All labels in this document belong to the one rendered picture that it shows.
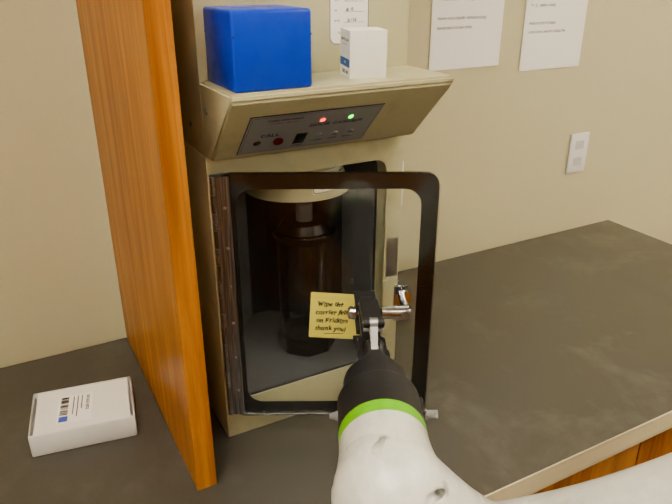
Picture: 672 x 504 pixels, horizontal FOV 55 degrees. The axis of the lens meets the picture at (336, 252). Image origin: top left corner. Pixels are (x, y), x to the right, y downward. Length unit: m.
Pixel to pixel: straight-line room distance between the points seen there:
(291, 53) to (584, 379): 0.83
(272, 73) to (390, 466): 0.46
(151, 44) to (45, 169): 0.59
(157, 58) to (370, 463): 0.48
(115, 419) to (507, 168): 1.18
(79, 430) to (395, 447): 0.65
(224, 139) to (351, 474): 0.44
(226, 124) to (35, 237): 0.63
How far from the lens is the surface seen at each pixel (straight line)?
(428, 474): 0.60
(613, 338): 1.47
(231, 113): 0.78
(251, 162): 0.92
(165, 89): 0.77
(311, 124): 0.86
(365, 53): 0.87
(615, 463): 1.31
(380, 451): 0.60
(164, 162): 0.78
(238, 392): 1.04
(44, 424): 1.16
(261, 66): 0.78
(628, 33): 2.03
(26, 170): 1.30
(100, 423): 1.13
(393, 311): 0.91
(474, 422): 1.15
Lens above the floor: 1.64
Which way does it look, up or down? 24 degrees down
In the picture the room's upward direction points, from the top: straight up
